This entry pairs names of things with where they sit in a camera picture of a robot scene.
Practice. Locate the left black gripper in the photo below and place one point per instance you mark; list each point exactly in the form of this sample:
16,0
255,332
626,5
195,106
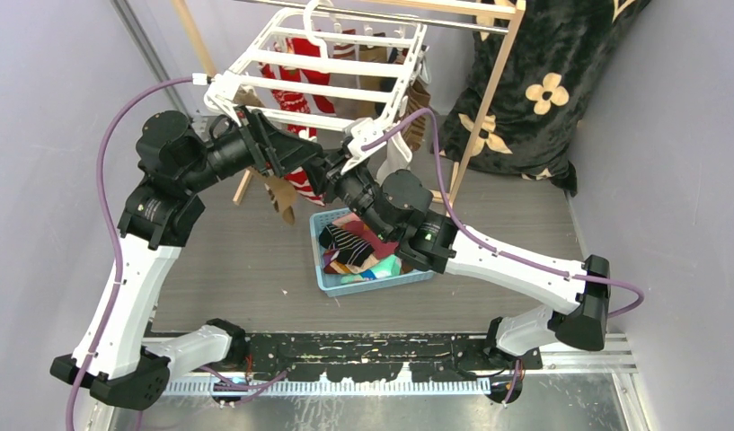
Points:
272,150

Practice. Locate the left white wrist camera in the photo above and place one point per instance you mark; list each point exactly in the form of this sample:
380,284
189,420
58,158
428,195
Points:
219,94

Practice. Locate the mint green sock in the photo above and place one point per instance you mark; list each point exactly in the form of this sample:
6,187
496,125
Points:
373,269

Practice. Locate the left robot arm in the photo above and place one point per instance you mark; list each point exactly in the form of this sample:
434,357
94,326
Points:
112,361

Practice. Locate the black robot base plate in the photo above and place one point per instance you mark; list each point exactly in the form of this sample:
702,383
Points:
367,357

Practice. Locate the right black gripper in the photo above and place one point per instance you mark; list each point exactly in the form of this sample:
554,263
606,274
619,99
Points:
333,166

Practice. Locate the light blue plastic basket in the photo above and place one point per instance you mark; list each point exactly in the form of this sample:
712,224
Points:
330,284

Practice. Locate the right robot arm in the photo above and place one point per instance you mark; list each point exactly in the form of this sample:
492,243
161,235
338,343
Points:
574,298

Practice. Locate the white plastic clip hanger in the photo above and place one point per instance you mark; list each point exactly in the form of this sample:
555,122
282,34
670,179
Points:
384,85

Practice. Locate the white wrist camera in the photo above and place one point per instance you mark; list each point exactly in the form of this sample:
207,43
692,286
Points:
367,136
219,94

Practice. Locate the black striped sock in basket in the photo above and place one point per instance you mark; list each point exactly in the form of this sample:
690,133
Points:
344,246

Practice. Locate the metal hanging rod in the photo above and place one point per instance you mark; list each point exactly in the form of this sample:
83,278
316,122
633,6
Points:
496,12

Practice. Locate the red white striped sock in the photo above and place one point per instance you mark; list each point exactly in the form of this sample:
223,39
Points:
302,185

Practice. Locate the black floral blanket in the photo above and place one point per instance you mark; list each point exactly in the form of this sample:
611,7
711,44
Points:
558,56

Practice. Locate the red sock plain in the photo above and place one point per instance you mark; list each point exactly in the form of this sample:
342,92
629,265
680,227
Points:
303,47

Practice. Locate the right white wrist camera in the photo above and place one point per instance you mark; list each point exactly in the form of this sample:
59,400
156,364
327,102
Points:
367,136

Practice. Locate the red snowflake sock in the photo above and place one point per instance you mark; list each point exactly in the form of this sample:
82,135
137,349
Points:
287,100

